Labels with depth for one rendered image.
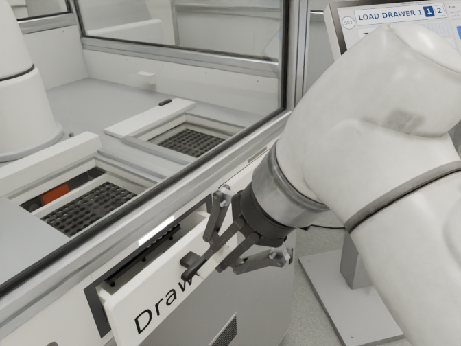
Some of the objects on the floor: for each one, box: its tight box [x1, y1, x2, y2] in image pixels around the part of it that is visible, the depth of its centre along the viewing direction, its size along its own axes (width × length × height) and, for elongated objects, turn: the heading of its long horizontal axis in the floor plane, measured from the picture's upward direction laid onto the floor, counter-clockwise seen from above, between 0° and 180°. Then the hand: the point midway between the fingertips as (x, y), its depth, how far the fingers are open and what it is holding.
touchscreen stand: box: [298, 229, 406, 346], centre depth 139 cm, size 50×45×102 cm
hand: (213, 261), depth 56 cm, fingers closed
